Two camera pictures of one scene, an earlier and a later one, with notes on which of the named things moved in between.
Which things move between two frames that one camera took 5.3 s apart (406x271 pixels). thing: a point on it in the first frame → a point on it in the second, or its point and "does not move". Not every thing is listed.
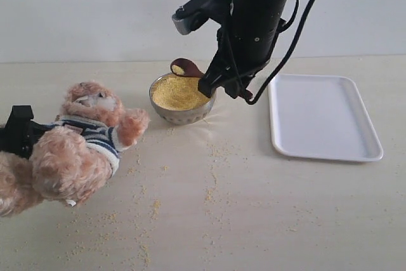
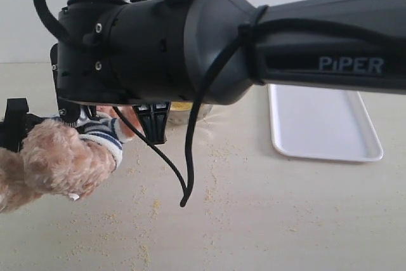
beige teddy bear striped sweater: [74, 156] does not move
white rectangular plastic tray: [321, 117] does not move
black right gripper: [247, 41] → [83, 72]
